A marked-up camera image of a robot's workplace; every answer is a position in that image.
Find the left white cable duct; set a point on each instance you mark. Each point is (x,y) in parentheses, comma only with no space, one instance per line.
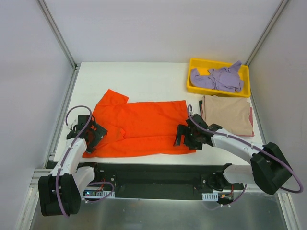
(95,194)

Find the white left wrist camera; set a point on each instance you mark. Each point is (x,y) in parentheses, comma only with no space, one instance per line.
(71,126)

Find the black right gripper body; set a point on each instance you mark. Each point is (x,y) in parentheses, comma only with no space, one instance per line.
(185,136)

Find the right white cable duct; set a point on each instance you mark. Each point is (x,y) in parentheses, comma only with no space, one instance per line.
(210,196)

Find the aluminium frame post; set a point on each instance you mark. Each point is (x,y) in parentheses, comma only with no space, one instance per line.
(56,32)
(270,25)

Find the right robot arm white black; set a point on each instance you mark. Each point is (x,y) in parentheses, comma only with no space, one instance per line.
(266,165)

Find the purple t shirt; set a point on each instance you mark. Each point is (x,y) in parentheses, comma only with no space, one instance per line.
(224,79)

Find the yellow plastic bin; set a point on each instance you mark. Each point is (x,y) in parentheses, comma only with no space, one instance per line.
(203,66)

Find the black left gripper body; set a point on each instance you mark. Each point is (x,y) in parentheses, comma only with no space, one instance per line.
(96,136)

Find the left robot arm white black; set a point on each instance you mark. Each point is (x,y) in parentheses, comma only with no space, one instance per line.
(60,192)

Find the left aluminium frame post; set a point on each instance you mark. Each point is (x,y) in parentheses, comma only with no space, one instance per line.
(56,32)

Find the right aluminium frame post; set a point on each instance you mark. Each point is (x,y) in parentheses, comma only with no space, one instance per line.
(270,25)

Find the green folded t shirt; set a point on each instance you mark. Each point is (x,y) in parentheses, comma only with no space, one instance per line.
(200,106)

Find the white cable duct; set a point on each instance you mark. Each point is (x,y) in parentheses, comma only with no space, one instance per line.
(95,194)
(210,196)

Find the orange t shirt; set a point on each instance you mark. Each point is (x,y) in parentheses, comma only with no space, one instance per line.
(138,129)

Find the beige folded t shirt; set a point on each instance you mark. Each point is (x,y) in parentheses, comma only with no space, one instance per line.
(224,111)

